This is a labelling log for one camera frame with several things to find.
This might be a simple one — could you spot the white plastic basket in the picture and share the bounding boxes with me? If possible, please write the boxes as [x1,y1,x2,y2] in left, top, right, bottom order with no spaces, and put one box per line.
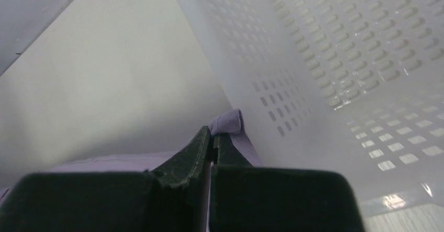
[177,0,443,222]

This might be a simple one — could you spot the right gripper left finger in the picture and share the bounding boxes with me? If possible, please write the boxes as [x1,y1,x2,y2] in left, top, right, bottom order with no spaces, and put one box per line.
[1,126,212,231]

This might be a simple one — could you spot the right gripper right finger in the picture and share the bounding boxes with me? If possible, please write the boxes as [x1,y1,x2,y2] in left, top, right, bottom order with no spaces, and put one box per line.
[209,134,365,231]

